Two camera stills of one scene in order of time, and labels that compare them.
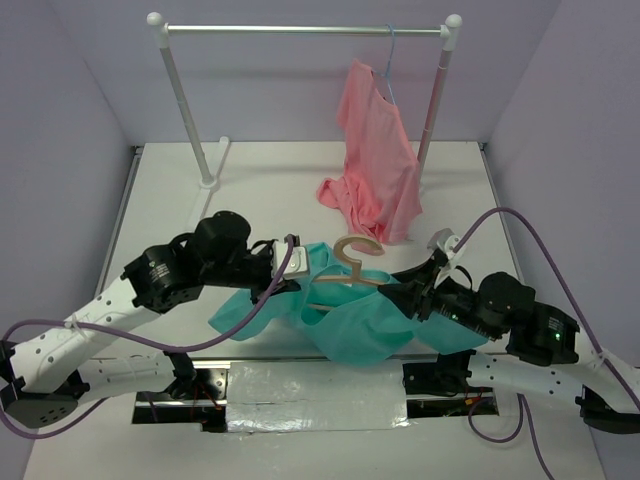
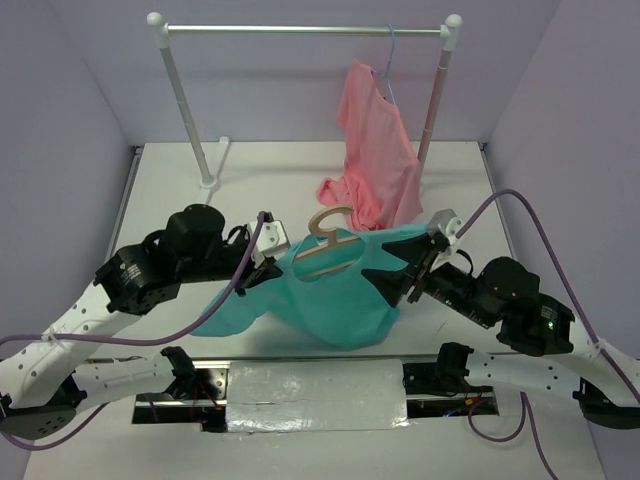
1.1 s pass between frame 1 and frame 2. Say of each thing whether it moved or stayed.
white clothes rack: stayed
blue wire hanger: stayed
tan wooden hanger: moved
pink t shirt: stayed
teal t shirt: moved
